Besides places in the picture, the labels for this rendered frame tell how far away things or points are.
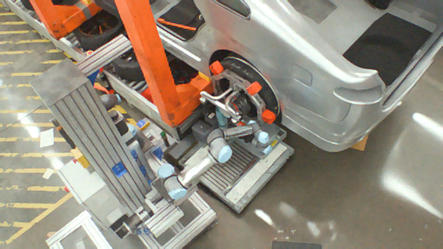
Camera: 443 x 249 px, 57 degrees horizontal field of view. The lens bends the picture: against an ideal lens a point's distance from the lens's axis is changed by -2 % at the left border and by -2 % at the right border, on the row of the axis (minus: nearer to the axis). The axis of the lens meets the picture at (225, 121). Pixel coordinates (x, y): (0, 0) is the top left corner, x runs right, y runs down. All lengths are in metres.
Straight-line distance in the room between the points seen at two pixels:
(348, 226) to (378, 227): 0.25
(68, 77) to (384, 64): 2.58
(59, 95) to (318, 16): 2.45
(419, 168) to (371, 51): 1.21
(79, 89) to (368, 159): 2.86
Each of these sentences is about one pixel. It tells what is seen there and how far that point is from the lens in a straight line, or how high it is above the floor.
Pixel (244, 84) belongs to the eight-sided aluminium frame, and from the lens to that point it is 3.23.
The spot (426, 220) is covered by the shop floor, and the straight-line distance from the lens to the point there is 4.08.
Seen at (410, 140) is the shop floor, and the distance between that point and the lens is 4.44.
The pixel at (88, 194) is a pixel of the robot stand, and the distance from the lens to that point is 2.86.
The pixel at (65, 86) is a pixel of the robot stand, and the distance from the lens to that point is 2.32.
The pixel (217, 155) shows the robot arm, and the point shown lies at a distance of 2.84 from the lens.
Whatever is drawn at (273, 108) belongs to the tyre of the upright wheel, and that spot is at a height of 0.91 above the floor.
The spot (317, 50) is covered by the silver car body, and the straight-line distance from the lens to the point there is 2.68.
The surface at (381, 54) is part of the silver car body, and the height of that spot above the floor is 0.86.
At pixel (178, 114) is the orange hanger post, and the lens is 3.74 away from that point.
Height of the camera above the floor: 3.59
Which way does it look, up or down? 54 degrees down
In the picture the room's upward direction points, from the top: 10 degrees counter-clockwise
